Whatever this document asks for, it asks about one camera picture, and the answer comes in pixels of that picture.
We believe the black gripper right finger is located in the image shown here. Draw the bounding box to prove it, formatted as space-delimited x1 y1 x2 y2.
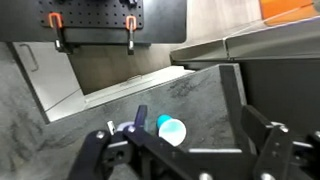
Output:
241 105 320 180

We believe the orange black clamp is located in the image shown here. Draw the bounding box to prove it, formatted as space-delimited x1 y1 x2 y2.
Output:
48 12 72 54
126 15 136 55

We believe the purple marker with white cap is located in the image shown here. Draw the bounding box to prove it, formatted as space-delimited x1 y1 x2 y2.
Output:
107 105 148 135

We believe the white lower cabinet door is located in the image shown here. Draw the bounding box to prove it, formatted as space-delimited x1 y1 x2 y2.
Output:
13 42 85 122

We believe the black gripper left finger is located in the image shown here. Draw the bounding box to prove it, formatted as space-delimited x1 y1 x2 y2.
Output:
67 126 187 180

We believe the orange black clamp left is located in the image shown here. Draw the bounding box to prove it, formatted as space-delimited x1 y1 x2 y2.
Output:
48 12 72 54

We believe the blue plastic cup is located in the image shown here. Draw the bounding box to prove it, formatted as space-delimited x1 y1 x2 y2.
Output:
156 114 187 146

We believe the orange black clamp right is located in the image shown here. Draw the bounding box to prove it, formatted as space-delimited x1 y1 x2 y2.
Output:
126 15 136 55

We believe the black perforated mounting board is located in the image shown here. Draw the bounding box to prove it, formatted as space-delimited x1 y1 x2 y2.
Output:
0 0 187 44

